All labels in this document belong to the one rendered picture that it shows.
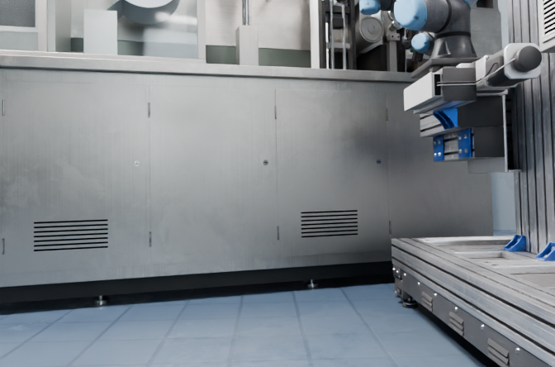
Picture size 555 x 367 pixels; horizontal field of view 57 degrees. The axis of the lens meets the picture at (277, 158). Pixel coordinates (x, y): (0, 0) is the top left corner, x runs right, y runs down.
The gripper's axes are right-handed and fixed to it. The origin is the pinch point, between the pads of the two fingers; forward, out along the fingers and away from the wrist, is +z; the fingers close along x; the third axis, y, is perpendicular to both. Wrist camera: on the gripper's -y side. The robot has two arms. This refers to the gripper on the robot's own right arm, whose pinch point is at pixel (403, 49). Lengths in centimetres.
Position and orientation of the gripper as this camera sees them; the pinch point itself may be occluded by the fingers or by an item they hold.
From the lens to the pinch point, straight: 266.2
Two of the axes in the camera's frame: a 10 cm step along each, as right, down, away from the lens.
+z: -2.7, 0.5, 9.6
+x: -9.6, 0.1, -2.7
